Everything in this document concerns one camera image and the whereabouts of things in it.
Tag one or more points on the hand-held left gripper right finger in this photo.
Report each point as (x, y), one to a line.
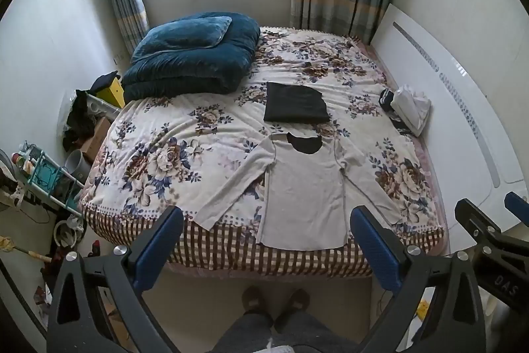
(376, 249)

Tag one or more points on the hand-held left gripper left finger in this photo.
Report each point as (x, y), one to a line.
(159, 249)

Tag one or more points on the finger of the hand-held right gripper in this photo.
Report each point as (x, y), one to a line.
(479, 222)
(518, 206)

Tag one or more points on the grey long-sleeve shirt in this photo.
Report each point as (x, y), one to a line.
(306, 191)

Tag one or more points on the white folded clothes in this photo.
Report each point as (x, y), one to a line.
(411, 109)

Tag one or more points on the dark clothes pile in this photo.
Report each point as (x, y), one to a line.
(80, 121)

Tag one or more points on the small yellow floor item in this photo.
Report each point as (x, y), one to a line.
(421, 308)

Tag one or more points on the person's right slipper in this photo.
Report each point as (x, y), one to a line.
(296, 300)

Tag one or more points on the person's slipper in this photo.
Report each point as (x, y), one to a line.
(254, 299)
(296, 300)

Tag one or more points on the white headboard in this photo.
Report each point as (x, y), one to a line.
(463, 129)

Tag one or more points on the white round appliance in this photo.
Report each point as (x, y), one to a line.
(66, 233)

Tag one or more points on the person's right leg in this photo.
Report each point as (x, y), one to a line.
(310, 332)

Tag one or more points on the person's leg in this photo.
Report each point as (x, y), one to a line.
(310, 332)
(248, 332)

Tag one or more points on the person's left slipper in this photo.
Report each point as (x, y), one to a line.
(254, 299)

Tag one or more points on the bed with floral bedsheet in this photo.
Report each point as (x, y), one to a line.
(194, 142)

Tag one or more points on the grey bucket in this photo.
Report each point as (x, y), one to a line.
(76, 167)

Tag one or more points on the person's left leg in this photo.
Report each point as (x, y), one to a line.
(248, 332)

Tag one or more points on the cardboard box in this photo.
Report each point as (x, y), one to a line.
(97, 138)

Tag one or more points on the teal storage rack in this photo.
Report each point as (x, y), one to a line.
(49, 183)

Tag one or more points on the dark small garment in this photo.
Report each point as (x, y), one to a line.
(386, 98)

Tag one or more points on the yellow box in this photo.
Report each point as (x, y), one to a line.
(113, 94)

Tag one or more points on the black folded garment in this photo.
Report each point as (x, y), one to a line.
(295, 103)

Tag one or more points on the blue folded quilt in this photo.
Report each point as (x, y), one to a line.
(194, 67)

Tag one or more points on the blue pillow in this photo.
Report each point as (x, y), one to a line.
(186, 32)

